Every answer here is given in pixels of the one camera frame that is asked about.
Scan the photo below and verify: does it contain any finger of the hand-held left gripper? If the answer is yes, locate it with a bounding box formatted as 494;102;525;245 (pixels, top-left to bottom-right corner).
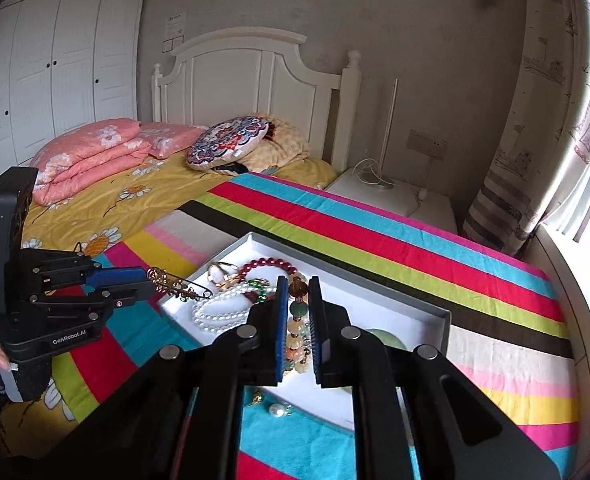
30;281;160;311
42;255;152;288

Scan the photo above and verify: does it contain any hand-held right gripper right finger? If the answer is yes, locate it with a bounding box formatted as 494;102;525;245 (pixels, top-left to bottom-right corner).
309;276;561;480

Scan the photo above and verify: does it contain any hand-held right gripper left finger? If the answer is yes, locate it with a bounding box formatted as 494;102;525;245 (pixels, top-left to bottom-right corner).
20;276;290;480

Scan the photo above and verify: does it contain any multicoloured stone bead bracelet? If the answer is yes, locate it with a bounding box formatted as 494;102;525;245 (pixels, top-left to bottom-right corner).
286;270;321;376

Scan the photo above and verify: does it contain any green gem brooch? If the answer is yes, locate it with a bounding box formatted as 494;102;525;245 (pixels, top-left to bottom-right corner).
245;277;279;306

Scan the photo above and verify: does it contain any gold pin brooch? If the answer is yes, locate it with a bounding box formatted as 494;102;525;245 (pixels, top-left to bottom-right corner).
147;267;214;302

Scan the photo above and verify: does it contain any grey shallow cardboard box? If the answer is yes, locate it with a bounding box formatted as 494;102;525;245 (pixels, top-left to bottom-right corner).
157;231;452;433

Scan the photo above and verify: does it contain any white pearl necklace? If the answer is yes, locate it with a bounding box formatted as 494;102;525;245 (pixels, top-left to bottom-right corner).
191;280;277;334

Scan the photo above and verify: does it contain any green jade bangle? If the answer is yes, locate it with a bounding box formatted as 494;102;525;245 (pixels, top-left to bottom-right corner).
362;329;411;352

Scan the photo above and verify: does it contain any red bead bracelet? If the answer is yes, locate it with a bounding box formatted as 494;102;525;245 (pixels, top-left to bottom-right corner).
235;257;307;286

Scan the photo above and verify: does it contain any gold ring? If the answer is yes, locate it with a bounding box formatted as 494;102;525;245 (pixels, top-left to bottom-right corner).
206;262;244;291

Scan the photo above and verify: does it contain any yellow floral bedsheet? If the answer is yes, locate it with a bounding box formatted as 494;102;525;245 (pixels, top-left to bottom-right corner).
0;152;338;441

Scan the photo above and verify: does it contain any striped colourful cloth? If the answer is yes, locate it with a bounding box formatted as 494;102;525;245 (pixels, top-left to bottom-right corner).
50;172;583;480

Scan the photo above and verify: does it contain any pink floral folded quilt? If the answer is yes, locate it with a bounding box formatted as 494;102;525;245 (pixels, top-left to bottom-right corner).
29;117;152;207

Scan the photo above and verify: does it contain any pink floral pillow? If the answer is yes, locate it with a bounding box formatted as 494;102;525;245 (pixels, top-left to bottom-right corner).
137;122;210;159

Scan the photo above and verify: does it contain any white nightstand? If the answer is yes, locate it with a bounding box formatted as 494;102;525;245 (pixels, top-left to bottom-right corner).
323;167;458;236

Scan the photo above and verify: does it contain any round patterned cushion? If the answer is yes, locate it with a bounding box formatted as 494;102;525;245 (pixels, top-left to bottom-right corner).
185;116;270;171

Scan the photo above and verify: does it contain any tan quilted blanket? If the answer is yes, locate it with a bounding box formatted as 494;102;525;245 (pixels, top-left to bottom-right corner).
247;114;311;173

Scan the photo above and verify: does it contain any white wardrobe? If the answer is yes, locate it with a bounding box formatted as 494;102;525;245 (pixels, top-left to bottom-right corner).
0;0;152;191

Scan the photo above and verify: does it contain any white floor lamp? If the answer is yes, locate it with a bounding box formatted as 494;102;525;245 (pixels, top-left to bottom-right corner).
352;78;400;190

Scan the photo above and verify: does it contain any white bed headboard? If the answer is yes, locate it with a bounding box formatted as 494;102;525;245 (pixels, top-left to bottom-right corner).
151;30;363;173

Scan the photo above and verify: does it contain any white windowsill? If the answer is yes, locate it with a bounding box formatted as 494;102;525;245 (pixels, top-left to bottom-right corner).
525;225;590;461

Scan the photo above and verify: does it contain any printed beige curtain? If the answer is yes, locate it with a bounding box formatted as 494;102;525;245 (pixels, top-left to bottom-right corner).
462;0;590;261

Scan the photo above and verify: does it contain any white power cable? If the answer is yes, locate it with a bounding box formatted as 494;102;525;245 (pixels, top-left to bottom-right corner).
353;159;430;211

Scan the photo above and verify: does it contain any beige wall socket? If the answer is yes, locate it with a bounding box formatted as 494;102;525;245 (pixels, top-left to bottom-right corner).
406;130;448;157

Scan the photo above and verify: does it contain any white wall sticker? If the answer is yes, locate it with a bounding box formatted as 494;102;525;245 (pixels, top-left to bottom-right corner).
165;14;186;53

